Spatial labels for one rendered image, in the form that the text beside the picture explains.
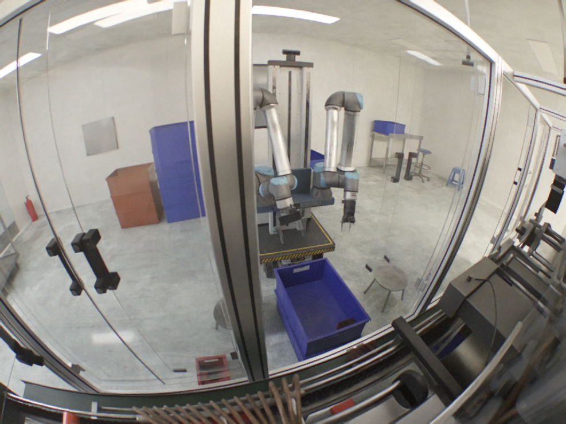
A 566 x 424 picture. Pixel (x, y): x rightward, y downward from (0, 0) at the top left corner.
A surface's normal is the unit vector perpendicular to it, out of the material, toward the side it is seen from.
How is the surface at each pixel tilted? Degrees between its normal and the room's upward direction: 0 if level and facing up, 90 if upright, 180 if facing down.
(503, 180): 90
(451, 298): 90
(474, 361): 0
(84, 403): 2
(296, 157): 90
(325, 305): 0
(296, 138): 90
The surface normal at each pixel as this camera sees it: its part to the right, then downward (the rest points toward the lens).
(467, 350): 0.01, -0.88
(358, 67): 0.33, 0.46
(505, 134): -0.94, 0.15
